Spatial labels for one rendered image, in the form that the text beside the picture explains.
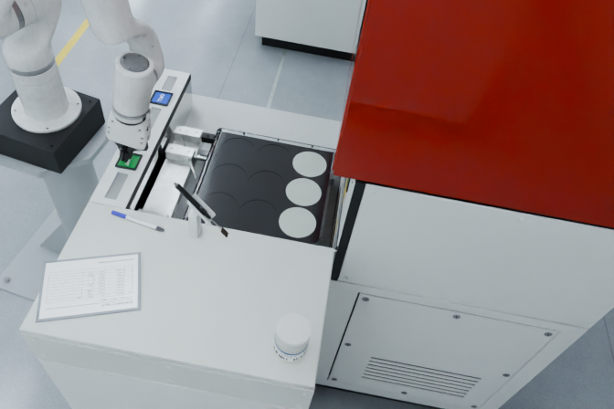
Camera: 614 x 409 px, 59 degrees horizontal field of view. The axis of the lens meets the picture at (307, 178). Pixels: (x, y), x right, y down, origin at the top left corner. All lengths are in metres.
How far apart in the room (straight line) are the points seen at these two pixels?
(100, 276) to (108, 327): 0.13
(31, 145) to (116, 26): 0.61
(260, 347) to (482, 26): 0.76
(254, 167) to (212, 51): 1.98
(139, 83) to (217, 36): 2.37
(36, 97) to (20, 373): 1.11
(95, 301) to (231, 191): 0.47
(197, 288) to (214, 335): 0.12
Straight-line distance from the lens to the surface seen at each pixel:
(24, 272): 2.54
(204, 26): 3.69
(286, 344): 1.10
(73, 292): 1.30
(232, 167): 1.56
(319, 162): 1.59
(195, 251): 1.32
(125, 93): 1.28
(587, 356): 2.66
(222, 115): 1.83
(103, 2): 1.16
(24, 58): 1.58
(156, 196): 1.53
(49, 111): 1.70
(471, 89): 0.97
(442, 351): 1.77
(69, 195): 1.94
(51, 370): 1.47
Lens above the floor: 2.07
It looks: 49 degrees down
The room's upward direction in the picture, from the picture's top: 9 degrees clockwise
